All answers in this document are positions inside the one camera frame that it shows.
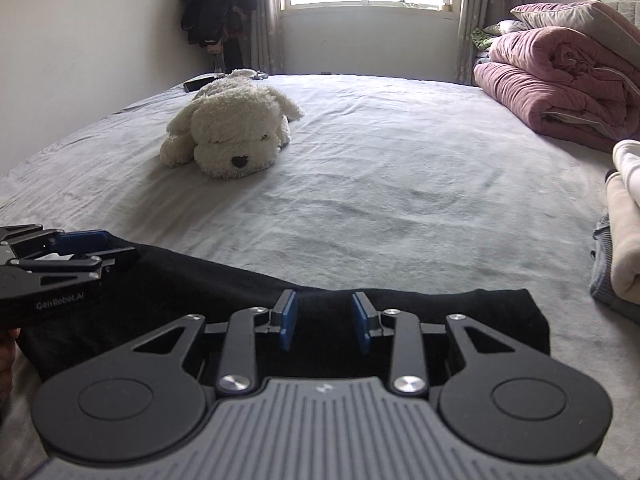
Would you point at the small clothes pile by curtain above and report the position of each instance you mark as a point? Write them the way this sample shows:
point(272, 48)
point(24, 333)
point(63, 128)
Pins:
point(492, 35)

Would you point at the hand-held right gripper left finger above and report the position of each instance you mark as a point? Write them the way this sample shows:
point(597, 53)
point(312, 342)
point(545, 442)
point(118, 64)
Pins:
point(289, 319)

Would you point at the person's left hand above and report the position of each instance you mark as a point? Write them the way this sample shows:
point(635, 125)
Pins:
point(7, 360)

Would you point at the grey quilted headboard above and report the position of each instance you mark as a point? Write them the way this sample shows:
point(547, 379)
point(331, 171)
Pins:
point(630, 5)

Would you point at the white plush dog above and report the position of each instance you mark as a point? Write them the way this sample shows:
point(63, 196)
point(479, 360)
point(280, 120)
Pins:
point(230, 125)

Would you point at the black tablet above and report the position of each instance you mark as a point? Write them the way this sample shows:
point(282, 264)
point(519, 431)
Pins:
point(197, 83)

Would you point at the pink folded quilt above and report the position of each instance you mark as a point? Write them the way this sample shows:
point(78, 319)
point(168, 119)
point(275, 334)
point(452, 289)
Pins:
point(550, 85)

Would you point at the bed with grey sheet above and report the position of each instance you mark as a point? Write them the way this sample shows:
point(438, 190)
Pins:
point(400, 185)

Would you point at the white folded garment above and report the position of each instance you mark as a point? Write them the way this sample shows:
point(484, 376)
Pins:
point(630, 165)

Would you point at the grey pillow with pink edge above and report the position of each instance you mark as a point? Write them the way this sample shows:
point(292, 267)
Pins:
point(580, 20)

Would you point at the black t-shirt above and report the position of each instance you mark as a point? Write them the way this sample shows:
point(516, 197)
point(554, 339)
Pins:
point(200, 295)

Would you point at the dark hanging clothes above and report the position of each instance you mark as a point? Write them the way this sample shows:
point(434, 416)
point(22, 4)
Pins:
point(215, 0)

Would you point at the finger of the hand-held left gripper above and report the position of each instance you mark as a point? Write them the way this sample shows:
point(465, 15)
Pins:
point(55, 266)
point(80, 242)

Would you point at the grey folded garment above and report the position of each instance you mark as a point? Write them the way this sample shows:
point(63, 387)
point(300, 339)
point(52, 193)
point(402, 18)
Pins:
point(602, 270)

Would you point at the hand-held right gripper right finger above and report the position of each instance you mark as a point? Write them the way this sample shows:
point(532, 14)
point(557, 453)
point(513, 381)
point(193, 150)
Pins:
point(361, 321)

